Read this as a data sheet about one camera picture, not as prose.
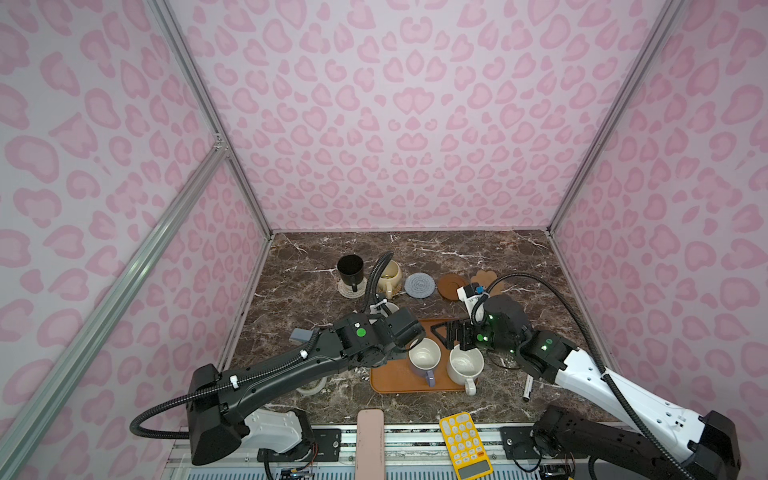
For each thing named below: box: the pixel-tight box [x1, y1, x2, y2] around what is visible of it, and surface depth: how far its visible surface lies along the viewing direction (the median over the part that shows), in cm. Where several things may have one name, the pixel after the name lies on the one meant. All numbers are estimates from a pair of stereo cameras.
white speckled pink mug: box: [448, 344, 485, 396], surface depth 78 cm
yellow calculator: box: [439, 411, 494, 480], surface depth 73 cm
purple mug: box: [408, 337, 442, 388], surface depth 80 cm
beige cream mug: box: [378, 260, 402, 300], surface depth 97 cm
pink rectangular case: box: [355, 409, 385, 480], surface depth 72 cm
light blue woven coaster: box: [404, 272, 436, 299], surface depth 105 cm
